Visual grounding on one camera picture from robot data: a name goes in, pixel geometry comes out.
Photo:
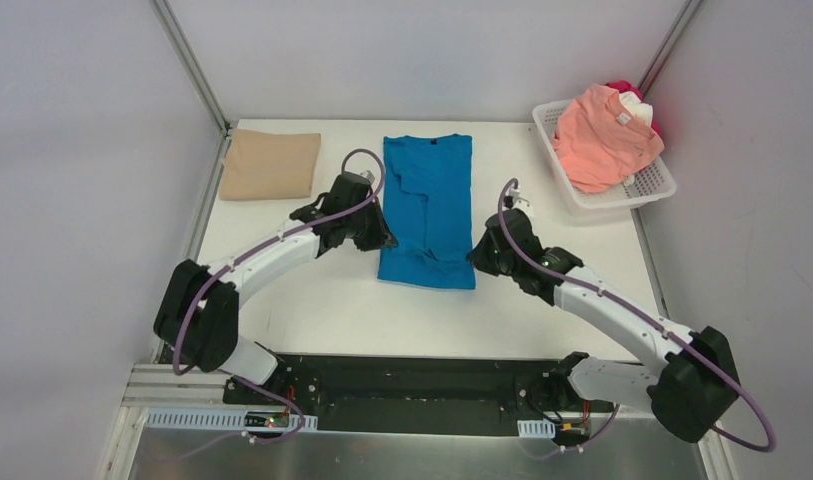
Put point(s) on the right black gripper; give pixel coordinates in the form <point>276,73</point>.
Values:
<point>488,250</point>

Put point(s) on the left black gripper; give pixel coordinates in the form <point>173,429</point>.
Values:
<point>371,229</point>

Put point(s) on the blue t shirt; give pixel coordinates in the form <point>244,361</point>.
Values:
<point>427,205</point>

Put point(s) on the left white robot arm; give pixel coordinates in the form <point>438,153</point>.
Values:
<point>199,313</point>

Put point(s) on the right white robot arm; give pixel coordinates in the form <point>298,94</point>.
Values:
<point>678,374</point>

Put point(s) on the folded beige t shirt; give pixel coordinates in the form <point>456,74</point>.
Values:
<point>266,166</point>

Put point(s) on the salmon pink t shirt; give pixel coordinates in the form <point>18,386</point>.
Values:
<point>600,144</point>

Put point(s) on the white plastic basket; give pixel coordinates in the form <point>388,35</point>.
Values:
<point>649,185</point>

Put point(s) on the right controller board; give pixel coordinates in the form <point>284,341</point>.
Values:
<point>560,434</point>

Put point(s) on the controller board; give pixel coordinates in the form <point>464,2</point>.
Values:
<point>560,434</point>
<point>258,421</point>

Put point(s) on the white garment in basket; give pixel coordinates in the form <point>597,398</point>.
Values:
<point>640,110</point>

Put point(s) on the magenta garment in basket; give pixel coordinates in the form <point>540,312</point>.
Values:
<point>623,86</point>

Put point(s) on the left controller board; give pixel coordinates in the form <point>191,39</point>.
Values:
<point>258,421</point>

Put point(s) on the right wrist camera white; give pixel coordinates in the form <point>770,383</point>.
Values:
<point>515,201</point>

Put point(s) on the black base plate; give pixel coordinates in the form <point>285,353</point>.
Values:
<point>403,395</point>

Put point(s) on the aluminium frame rail left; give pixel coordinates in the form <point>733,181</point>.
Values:
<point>186,56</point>

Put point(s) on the aluminium frame rail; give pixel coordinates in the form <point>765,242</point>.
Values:
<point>683,20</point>
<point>186,56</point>

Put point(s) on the aluminium frame rail right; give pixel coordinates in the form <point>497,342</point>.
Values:
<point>683,20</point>

